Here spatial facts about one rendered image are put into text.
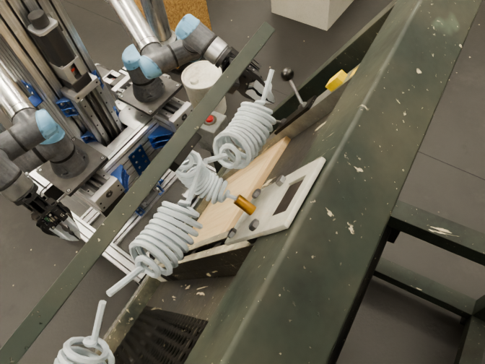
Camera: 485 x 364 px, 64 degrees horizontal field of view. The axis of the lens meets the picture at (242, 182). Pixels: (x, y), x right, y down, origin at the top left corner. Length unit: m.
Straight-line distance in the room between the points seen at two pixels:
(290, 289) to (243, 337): 0.07
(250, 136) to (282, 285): 0.24
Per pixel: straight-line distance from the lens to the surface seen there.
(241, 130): 0.56
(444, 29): 0.70
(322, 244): 0.43
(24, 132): 1.20
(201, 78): 2.95
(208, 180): 0.54
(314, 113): 1.09
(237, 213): 1.08
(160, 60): 1.29
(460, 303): 2.37
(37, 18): 1.60
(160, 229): 0.48
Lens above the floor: 2.31
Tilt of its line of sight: 57 degrees down
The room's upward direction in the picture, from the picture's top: 12 degrees counter-clockwise
